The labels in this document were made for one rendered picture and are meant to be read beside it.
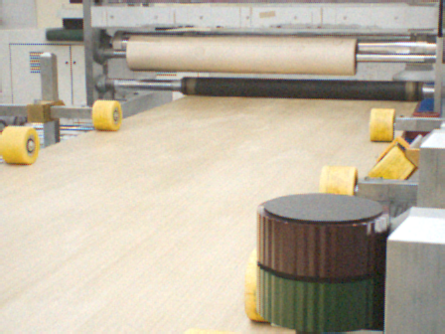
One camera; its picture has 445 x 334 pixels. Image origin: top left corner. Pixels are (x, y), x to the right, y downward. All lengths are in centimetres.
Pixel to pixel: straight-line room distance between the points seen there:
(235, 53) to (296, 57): 21
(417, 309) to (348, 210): 5
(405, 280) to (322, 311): 4
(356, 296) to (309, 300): 2
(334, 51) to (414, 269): 260
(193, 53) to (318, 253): 272
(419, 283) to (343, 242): 4
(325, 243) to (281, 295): 3
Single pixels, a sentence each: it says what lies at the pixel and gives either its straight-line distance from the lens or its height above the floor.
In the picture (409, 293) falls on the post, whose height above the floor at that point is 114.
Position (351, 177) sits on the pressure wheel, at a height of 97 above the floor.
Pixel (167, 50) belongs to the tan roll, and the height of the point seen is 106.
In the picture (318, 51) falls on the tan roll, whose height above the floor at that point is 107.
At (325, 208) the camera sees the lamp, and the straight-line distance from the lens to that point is 40.
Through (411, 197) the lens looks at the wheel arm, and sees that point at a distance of 145.
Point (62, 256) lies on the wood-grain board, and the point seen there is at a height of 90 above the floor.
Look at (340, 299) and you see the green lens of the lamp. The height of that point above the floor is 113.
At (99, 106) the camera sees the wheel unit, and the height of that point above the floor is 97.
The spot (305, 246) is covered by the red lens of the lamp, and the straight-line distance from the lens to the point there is 38.
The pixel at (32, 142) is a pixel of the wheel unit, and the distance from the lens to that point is 195.
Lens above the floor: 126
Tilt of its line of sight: 11 degrees down
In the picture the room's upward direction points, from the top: straight up
